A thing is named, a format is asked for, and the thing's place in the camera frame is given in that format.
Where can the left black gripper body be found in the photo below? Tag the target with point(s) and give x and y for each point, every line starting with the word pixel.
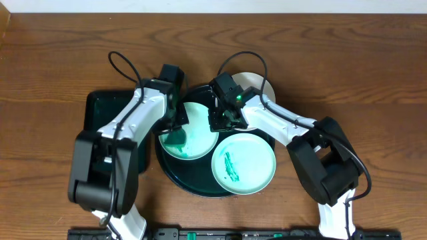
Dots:
pixel 177 120

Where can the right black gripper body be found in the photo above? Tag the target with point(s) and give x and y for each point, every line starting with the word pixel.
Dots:
pixel 220 120

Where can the pale green plate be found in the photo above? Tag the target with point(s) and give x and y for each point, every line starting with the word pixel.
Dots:
pixel 243 164
pixel 199 140

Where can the white plate green smear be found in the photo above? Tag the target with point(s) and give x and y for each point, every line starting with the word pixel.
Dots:
pixel 249 79

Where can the green scouring sponge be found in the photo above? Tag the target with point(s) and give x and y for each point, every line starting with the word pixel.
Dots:
pixel 175 138

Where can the pale green plate front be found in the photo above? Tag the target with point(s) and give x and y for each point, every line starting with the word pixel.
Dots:
pixel 243 164

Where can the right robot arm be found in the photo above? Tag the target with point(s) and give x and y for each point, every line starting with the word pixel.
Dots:
pixel 325 162

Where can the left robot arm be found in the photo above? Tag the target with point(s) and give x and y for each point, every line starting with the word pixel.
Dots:
pixel 105 164

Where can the round black tray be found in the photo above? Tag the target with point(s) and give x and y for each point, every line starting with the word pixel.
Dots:
pixel 195 176

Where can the rectangular black tray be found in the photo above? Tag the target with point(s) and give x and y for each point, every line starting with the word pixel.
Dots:
pixel 102 106

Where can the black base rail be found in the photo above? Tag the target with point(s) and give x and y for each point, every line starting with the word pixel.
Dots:
pixel 295 234

